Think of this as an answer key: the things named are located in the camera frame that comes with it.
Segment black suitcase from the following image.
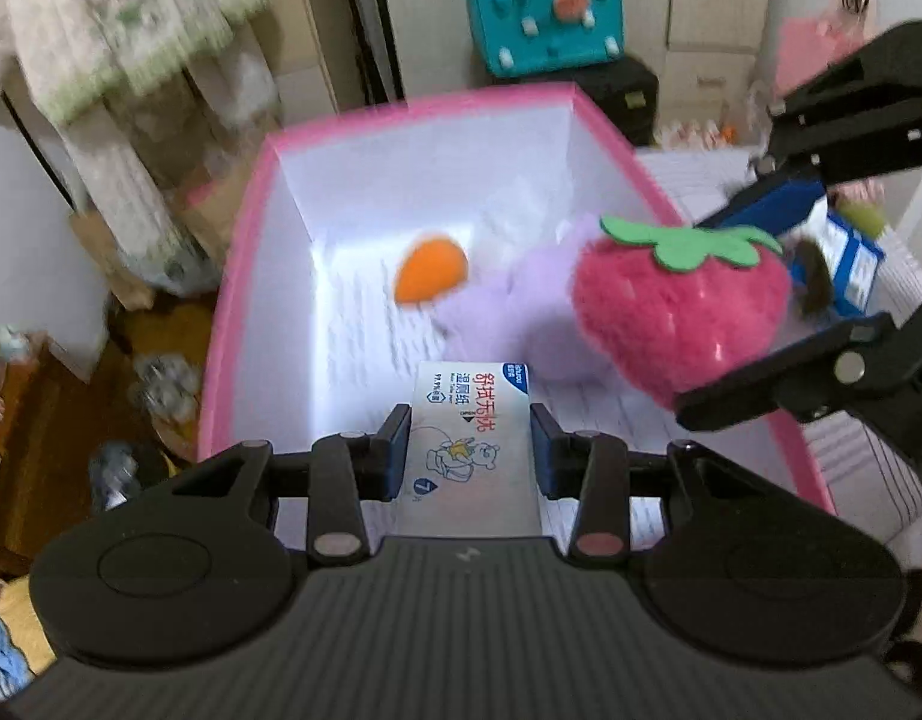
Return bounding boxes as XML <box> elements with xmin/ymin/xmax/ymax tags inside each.
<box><xmin>491</xmin><ymin>52</ymin><xmax>660</xmax><ymax>147</ymax></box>

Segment orange plush toy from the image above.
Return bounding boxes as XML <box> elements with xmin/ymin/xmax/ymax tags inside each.
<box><xmin>393</xmin><ymin>234</ymin><xmax>471</xmax><ymax>308</ymax></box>

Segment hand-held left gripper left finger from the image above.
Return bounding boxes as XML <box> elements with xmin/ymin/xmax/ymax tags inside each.
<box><xmin>161</xmin><ymin>403</ymin><xmax>414</xmax><ymax>565</ymax></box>

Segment pink shopping bag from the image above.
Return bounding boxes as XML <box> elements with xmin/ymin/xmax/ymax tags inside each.
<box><xmin>774</xmin><ymin>11</ymin><xmax>878</xmax><ymax>95</ymax></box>

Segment cream fleece jacket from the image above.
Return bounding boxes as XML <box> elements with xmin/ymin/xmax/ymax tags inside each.
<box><xmin>0</xmin><ymin>0</ymin><xmax>271</xmax><ymax>125</ymax></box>

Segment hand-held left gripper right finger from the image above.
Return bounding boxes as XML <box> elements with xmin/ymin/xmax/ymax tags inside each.
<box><xmin>530</xmin><ymin>403</ymin><xmax>777</xmax><ymax>568</ymax></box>

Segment white wet wipes packet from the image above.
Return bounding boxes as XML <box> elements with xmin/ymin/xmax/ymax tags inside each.
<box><xmin>401</xmin><ymin>360</ymin><xmax>544</xmax><ymax>541</ymax></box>

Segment teal felt handbag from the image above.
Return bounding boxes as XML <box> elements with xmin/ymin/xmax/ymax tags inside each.
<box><xmin>464</xmin><ymin>0</ymin><xmax>627</xmax><ymax>76</ymax></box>

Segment beige wardrobe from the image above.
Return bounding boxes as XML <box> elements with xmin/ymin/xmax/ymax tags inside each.
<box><xmin>258</xmin><ymin>0</ymin><xmax>357</xmax><ymax>128</ymax></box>

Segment pink cardboard box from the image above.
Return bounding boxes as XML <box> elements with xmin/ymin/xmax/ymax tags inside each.
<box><xmin>197</xmin><ymin>85</ymin><xmax>838</xmax><ymax>541</ymax></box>

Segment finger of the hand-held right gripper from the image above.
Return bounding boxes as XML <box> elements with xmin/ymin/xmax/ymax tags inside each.
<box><xmin>674</xmin><ymin>292</ymin><xmax>922</xmax><ymax>492</ymax></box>
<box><xmin>696</xmin><ymin>19</ymin><xmax>922</xmax><ymax>239</ymax></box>

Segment purple plush toy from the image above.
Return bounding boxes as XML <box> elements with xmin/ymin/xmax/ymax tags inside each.
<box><xmin>431</xmin><ymin>214</ymin><xmax>619</xmax><ymax>380</ymax></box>

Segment blue and white packet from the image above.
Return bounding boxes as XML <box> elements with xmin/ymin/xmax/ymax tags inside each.
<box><xmin>801</xmin><ymin>199</ymin><xmax>887</xmax><ymax>316</ymax></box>

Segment striped tablecloth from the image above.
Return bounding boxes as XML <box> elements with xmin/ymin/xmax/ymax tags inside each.
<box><xmin>633</xmin><ymin>142</ymin><xmax>922</xmax><ymax>541</ymax></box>

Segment pink strawberry plush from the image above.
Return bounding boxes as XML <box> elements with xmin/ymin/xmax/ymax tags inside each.
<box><xmin>572</xmin><ymin>216</ymin><xmax>793</xmax><ymax>412</ymax></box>

